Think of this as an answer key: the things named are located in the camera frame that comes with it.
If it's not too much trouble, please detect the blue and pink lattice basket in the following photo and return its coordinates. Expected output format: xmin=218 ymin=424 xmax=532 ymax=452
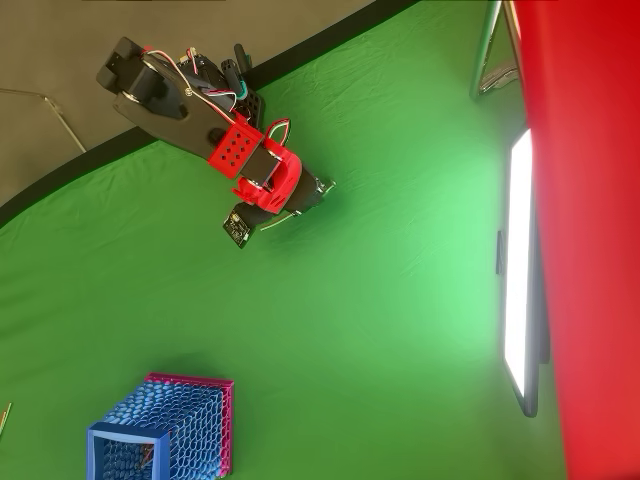
xmin=86 ymin=371 xmax=236 ymax=480

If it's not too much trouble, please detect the screwdriver with teal ring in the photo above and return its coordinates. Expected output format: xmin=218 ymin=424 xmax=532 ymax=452
xmin=220 ymin=58 xmax=250 ymax=102

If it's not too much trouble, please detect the thin metal rod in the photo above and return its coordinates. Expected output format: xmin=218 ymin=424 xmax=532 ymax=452
xmin=0 ymin=88 xmax=89 ymax=154

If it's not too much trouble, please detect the green cloth with black edge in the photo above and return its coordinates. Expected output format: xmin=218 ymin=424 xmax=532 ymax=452
xmin=0 ymin=0 xmax=569 ymax=480

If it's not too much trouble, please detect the chrome tube stand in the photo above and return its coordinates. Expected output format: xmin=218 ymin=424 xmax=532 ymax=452
xmin=468 ymin=0 xmax=524 ymax=101

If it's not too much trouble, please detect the black flat light panel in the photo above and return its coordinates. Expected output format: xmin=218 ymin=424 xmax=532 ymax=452
xmin=496 ymin=127 xmax=552 ymax=419

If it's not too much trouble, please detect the large red blurred object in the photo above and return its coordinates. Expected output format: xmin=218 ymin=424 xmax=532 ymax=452
xmin=511 ymin=0 xmax=640 ymax=480

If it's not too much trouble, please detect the black screwdriver handle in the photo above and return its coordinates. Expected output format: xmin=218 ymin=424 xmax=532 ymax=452
xmin=233 ymin=43 xmax=253 ymax=84

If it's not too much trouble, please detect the small wrist camera board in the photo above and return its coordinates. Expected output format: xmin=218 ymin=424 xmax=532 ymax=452
xmin=222 ymin=209 xmax=252 ymax=250

